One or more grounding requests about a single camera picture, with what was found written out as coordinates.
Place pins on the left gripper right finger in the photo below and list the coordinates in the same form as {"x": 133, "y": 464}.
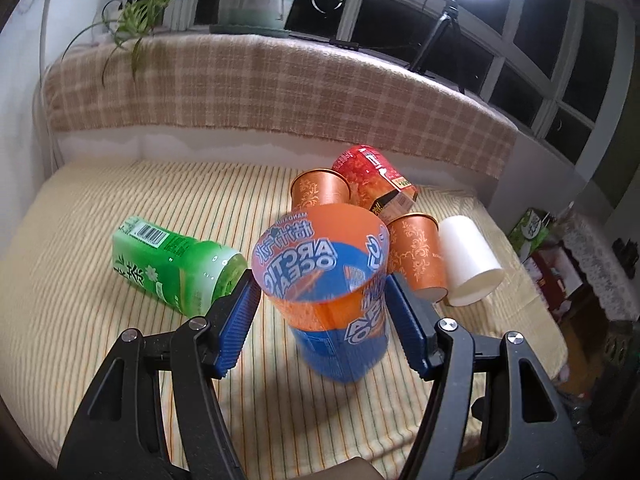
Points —
{"x": 492, "y": 413}

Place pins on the plaid brown blanket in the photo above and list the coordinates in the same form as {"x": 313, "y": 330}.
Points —
{"x": 289, "y": 86}

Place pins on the green tea bottle cup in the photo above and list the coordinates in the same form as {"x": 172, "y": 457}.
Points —
{"x": 187, "y": 274}

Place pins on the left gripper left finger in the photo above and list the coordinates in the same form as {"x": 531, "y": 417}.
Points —
{"x": 118, "y": 430}

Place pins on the white paper cup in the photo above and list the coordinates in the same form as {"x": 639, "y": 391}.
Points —
{"x": 473, "y": 272}

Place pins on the left orange paper cup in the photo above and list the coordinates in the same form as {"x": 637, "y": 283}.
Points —
{"x": 319, "y": 187}

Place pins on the white lace cloth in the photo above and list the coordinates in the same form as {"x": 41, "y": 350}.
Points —
{"x": 592, "y": 250}

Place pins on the spider plant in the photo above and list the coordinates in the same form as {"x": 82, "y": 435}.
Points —
{"x": 128, "y": 23}

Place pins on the red cardboard box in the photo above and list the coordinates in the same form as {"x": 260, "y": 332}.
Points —
{"x": 556, "y": 278}

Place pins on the right orange paper cup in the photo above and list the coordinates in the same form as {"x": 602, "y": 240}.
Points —
{"x": 415, "y": 254}

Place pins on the grey-green flower pot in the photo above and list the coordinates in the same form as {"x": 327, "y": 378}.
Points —
{"x": 252, "y": 17}

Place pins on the red noodle cup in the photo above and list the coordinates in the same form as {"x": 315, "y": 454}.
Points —
{"x": 375, "y": 183}

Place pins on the blue Arctic Ocean cup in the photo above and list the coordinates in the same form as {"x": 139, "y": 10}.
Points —
{"x": 324, "y": 268}

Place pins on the green tissue pack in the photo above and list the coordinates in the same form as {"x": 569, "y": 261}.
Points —
{"x": 529, "y": 232}

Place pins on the black tripod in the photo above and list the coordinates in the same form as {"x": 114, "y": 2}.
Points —
{"x": 447, "y": 23}

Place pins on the orange paper cup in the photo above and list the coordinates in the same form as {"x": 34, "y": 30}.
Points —
{"x": 415, "y": 254}
{"x": 319, "y": 187}

